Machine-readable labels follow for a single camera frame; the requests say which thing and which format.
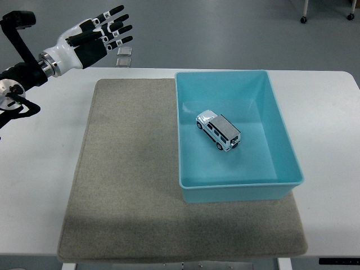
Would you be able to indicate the white toy car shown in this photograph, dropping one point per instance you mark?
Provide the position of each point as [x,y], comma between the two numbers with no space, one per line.
[219,130]

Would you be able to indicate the white table leg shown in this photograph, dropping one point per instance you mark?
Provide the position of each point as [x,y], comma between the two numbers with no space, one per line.
[284,263]
[69,266]

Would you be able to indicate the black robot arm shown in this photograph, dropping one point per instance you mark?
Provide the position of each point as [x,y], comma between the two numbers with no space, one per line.
[19,73]

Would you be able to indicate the silver floor socket plate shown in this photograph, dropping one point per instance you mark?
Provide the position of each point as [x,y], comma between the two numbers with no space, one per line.
[125,51]
[124,62]

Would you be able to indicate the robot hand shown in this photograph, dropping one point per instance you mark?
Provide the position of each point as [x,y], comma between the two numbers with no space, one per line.
[73,53]

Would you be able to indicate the brown felt mat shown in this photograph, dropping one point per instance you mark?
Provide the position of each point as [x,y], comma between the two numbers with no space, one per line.
[126,182]

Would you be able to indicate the blue plastic box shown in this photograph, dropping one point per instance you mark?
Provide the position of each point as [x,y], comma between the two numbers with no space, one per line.
[230,135]

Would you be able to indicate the white cart with castors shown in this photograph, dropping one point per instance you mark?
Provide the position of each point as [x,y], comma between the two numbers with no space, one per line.
[327,9]

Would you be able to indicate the black table control panel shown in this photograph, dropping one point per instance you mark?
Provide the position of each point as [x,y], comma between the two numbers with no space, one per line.
[339,261]

